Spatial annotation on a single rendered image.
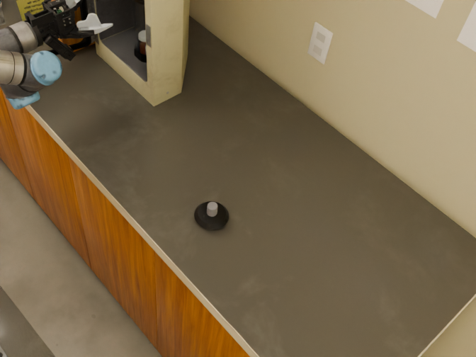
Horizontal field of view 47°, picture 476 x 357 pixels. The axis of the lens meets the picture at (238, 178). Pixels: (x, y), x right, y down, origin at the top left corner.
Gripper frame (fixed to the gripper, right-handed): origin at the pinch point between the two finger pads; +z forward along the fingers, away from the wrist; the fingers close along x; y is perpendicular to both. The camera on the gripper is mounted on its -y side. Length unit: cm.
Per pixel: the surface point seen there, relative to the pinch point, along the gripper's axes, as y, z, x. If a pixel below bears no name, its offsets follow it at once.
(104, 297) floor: -122, -25, -14
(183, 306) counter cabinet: -54, -21, -64
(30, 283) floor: -121, -45, 11
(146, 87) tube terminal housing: -23.8, 6.7, -10.7
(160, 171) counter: -29.0, -7.6, -36.2
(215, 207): -23, -7, -59
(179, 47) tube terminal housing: -11.5, 17.1, -14.0
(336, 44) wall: -7, 51, -45
